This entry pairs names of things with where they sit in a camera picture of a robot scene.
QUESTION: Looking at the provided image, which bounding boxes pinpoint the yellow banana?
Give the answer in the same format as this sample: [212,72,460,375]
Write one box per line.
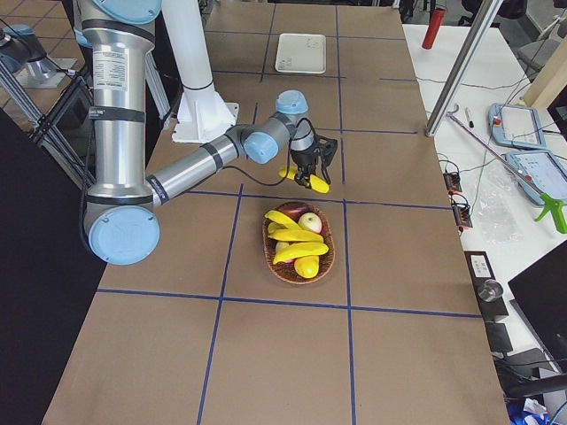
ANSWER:
[264,210,302,230]
[268,228,323,243]
[278,166,330,194]

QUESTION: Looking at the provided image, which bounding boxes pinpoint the yellow banana in basket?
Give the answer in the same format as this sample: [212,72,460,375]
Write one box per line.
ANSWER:
[268,228,323,243]

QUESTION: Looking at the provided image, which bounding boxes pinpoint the aluminium frame post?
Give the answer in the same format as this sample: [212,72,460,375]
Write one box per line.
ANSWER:
[425,0,503,137]

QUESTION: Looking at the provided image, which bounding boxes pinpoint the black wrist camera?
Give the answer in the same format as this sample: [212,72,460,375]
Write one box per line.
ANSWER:
[318,136,338,174]

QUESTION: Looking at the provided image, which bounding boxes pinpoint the white bear tray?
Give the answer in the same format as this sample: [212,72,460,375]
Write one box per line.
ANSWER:
[275,33,327,74]

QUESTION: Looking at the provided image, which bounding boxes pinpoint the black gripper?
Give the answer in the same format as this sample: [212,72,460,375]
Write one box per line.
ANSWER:
[291,148,319,187]

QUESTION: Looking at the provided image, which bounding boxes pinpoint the yellow lemon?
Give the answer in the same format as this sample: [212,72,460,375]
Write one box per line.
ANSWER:
[294,256,320,279]

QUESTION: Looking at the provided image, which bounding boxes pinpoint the yellow banana front basket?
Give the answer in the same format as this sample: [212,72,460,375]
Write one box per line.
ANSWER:
[272,242,329,265]

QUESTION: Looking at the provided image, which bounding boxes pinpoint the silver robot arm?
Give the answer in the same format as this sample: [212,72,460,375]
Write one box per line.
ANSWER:
[74,1,321,265]

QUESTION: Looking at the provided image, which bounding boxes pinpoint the dark purple mango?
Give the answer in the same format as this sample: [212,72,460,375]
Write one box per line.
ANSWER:
[278,202,310,221]

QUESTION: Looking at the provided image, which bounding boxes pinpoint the blue teach pendant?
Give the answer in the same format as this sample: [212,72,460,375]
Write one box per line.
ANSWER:
[505,150,566,202]
[488,103,546,150]

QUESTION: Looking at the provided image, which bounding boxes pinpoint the upper blue teach pendant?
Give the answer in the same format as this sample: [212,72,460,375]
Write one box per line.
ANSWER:
[488,103,546,150]

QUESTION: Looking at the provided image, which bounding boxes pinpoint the clear plastic bag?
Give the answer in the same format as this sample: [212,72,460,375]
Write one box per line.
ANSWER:
[475,165,524,244]

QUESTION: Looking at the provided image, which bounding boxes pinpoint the black power strip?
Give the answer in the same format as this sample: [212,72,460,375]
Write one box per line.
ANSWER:
[464,251,509,322]

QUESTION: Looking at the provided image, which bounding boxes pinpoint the red cylinder bottle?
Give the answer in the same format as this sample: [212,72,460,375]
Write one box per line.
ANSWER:
[422,7,447,50]

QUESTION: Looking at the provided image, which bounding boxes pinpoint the small metal cup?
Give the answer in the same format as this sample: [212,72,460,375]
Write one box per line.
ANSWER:
[476,279,504,302]

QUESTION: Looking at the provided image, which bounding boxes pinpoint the black marker pen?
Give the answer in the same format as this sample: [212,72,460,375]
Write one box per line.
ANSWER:
[464,107,474,128]

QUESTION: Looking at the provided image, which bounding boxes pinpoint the black orange electronics module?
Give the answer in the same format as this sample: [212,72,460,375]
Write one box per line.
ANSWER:
[440,159,473,234]

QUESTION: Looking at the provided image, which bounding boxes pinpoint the red green apple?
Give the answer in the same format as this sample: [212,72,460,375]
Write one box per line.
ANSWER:
[298,212,322,234]

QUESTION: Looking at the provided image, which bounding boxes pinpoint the green handled reacher grabber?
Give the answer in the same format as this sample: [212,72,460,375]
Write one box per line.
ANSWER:
[446,111,566,235]

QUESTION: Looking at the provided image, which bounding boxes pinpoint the lower blue teach pendant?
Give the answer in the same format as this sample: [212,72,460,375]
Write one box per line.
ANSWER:
[505,150,566,202]

